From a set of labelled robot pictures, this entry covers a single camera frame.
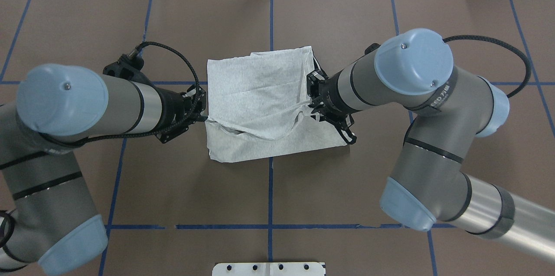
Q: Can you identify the white central pedestal column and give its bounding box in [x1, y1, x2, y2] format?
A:
[212, 262, 327, 276]

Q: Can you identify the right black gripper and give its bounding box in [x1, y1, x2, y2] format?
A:
[307, 70, 343, 122]

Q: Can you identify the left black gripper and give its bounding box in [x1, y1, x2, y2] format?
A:
[163, 86, 208, 133]

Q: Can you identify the white t-shirt with cartoon print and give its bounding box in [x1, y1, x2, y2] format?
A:
[206, 46, 346, 163]

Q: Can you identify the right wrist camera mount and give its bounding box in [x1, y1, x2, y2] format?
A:
[326, 114, 357, 145]

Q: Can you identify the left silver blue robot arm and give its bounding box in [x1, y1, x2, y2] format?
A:
[1, 63, 207, 276]

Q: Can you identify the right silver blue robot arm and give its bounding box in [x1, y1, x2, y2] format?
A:
[307, 28, 555, 263]

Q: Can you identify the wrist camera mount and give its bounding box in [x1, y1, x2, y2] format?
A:
[103, 54, 152, 85]
[326, 114, 357, 145]

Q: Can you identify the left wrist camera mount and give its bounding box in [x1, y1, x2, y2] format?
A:
[103, 54, 152, 85]

